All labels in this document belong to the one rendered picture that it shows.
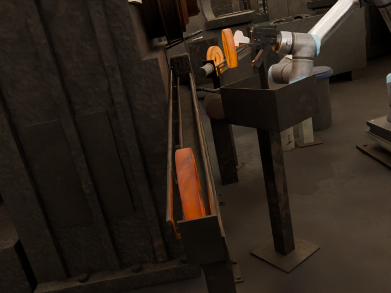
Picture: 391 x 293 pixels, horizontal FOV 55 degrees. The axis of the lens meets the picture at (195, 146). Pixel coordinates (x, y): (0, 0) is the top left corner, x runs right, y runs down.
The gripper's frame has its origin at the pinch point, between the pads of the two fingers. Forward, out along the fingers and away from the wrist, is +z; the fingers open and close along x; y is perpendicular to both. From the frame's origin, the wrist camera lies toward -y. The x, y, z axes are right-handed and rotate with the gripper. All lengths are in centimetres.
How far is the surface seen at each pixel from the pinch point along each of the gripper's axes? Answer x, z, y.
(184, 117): 19.3, 16.7, -27.3
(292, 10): -412, -142, 26
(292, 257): 35, -30, -78
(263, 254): 30, -20, -81
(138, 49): 27.6, 34.1, -2.4
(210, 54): -64, 1, -11
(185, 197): 97, 18, -21
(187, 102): 3.3, 15.2, -25.2
